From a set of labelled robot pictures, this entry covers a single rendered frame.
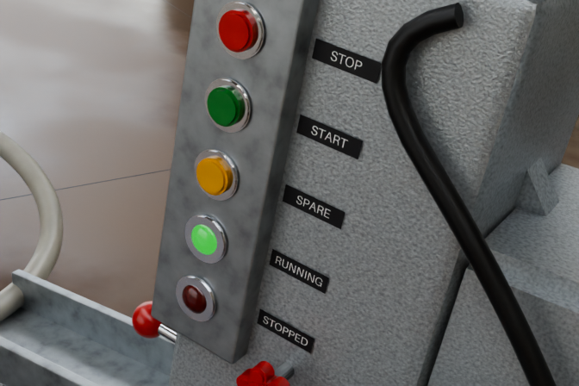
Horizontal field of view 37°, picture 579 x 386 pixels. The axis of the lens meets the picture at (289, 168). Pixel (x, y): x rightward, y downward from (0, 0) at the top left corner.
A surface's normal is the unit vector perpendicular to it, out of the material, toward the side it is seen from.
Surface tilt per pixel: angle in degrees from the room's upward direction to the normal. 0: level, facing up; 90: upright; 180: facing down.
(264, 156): 90
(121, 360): 8
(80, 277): 0
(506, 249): 4
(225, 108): 90
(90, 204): 0
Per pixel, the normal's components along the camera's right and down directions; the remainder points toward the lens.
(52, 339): 0.06, -0.92
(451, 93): -0.54, 0.29
